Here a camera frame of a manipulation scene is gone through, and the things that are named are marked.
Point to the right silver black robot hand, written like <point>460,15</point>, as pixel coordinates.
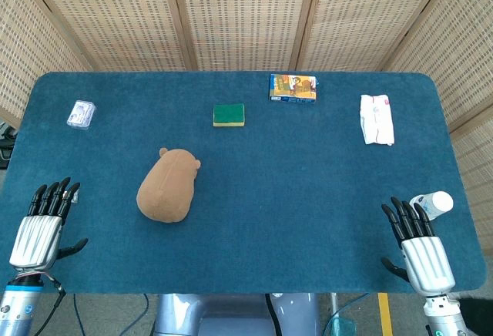
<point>425,259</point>

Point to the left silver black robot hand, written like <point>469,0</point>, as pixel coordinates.
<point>36,232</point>

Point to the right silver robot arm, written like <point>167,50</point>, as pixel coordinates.
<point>443,314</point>

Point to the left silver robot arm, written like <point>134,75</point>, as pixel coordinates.
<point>19,305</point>

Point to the brown plush toy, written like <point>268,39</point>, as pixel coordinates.
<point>166,187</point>

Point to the white plastic bottle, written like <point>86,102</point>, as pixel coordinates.
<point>433,203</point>

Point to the yellow floor tape strip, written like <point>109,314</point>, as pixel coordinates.
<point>385,314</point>

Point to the clear green plastic piece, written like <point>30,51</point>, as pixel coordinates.
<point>339,326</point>

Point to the clear plastic card case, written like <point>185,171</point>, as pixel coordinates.
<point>81,115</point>

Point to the white tissue packet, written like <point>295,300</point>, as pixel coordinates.
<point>376,120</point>

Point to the blue table mat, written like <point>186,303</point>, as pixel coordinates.
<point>246,197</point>

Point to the silver robot torso base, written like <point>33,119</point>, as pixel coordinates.
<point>237,314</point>

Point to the blue orange printed box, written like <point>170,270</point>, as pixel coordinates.
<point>293,88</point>

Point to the green yellow sponge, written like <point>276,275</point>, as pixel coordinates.
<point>229,115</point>

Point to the woven bamboo folding screen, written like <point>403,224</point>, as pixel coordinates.
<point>246,16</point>

